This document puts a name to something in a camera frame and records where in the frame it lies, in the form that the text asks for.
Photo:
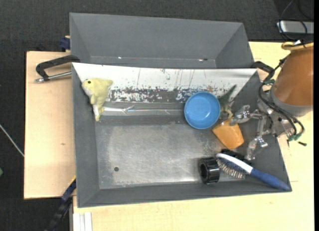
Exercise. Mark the pale wood board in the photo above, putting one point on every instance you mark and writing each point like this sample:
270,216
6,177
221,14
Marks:
49,125

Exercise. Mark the blue and white brush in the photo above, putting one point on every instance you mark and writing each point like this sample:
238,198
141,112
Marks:
261,175

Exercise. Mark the blue plastic bowl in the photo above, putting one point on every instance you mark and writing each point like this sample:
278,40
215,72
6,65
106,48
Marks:
202,110

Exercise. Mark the grey metal bin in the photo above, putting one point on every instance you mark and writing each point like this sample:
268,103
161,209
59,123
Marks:
149,150

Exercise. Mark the yellow plush toy animal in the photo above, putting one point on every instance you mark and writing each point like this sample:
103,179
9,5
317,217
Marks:
98,91

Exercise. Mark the orange plastic cup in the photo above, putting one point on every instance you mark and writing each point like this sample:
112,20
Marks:
229,134

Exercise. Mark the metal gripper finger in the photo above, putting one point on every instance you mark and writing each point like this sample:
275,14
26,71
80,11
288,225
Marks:
243,114
256,144

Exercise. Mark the green toy dinosaur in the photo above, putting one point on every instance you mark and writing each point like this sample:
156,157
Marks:
226,102

